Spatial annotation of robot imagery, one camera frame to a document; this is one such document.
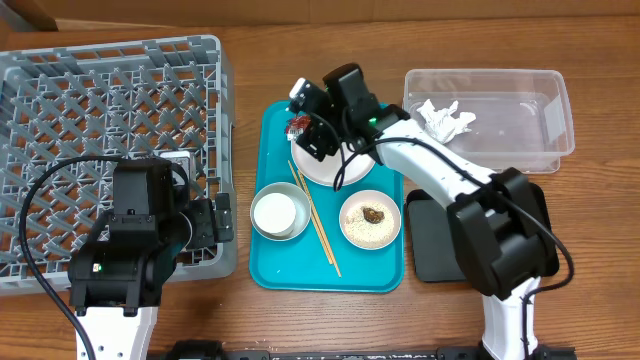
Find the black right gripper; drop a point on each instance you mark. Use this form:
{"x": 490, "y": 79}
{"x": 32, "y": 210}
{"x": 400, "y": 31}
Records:
{"x": 320, "y": 138}

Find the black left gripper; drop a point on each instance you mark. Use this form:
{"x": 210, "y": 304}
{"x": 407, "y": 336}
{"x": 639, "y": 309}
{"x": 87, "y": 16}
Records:
{"x": 205, "y": 232}

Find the red snack wrapper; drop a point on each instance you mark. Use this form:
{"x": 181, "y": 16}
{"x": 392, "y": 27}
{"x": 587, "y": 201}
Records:
{"x": 296, "y": 126}

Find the grey round bowl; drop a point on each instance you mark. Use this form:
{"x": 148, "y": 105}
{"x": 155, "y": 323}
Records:
{"x": 300, "y": 200}

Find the small pink bowl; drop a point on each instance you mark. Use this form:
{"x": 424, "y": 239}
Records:
{"x": 370, "y": 196}

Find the brown food scrap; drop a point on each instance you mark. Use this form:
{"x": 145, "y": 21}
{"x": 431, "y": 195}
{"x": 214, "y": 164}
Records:
{"x": 372, "y": 215}

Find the white paper cup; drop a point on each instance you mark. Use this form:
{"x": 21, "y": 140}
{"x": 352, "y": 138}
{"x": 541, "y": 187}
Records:
{"x": 275, "y": 214}

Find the pile of white rice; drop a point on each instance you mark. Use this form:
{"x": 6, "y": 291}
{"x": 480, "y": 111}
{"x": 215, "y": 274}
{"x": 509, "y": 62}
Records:
{"x": 367, "y": 235}

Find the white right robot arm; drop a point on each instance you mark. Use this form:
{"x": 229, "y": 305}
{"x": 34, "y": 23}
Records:
{"x": 506, "y": 272}

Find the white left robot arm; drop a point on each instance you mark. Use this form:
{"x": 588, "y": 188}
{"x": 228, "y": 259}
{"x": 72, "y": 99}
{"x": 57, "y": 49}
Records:
{"x": 131, "y": 251}

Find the clear plastic waste bin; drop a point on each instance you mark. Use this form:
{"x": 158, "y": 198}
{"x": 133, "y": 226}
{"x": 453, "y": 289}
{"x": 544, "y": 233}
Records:
{"x": 523, "y": 116}

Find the right wooden chopstick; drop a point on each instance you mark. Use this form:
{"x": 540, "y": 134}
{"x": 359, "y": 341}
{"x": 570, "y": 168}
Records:
{"x": 319, "y": 226}

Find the teal plastic serving tray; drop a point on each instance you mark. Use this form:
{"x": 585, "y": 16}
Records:
{"x": 301, "y": 263}

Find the crumpled white tissue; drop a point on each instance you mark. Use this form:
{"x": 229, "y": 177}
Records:
{"x": 446, "y": 123}

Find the black plastic tray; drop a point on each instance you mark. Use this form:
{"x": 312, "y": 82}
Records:
{"x": 433, "y": 246}

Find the grey plastic dish rack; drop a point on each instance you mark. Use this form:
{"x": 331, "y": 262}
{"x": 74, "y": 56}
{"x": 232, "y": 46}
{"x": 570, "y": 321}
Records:
{"x": 68, "y": 113}

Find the black rail at table edge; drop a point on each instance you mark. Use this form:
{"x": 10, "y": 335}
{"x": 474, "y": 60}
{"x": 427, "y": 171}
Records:
{"x": 213, "y": 350}

